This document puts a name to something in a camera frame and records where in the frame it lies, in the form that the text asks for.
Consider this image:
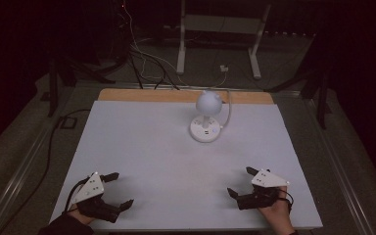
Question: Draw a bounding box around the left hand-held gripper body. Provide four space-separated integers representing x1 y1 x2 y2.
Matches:
70 171 122 224

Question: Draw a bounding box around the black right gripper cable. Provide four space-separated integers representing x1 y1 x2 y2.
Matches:
276 187 295 214

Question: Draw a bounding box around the black tripod stand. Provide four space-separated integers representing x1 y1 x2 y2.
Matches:
47 53 117 118
263 63 333 130

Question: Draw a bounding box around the bundle of floor cables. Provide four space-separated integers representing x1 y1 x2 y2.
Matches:
120 0 229 91

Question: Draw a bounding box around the person's right hand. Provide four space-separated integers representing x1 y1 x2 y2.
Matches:
258 185 296 235

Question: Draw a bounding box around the black square floor box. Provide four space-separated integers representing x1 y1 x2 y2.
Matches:
58 117 78 130

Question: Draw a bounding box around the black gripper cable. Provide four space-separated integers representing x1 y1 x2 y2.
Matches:
276 187 295 214
64 176 91 213

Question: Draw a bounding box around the black floor cable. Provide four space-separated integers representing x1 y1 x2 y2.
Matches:
0 108 92 235

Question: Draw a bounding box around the white round desk lamp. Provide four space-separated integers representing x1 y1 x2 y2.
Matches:
189 89 224 144

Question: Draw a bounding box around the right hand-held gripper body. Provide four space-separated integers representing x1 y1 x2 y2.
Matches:
236 167 291 212

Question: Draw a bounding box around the white table mat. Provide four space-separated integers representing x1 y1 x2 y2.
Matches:
49 99 324 231

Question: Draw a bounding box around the person's left hand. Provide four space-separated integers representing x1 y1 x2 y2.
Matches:
66 207 96 227

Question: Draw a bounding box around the white metal stand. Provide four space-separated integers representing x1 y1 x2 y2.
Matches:
175 0 273 80

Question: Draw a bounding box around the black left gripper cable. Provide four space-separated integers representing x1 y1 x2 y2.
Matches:
64 176 91 213

